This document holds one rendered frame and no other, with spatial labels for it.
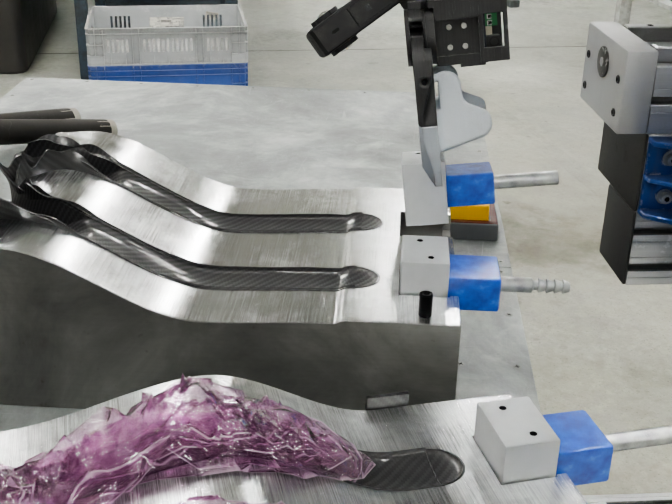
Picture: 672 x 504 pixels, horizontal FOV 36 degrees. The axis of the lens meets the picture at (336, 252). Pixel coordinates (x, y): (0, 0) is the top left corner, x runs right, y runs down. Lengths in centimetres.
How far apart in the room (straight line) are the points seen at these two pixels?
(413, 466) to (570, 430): 10
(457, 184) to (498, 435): 28
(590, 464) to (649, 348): 192
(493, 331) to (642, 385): 153
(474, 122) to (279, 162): 49
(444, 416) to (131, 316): 24
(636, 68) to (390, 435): 56
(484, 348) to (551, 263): 205
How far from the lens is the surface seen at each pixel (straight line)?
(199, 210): 93
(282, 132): 140
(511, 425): 66
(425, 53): 82
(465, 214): 109
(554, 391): 236
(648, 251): 120
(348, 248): 85
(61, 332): 79
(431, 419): 70
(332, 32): 85
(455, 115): 84
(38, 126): 129
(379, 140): 138
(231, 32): 394
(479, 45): 84
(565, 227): 318
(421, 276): 77
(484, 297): 79
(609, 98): 115
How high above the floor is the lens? 125
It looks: 25 degrees down
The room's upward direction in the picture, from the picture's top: 1 degrees clockwise
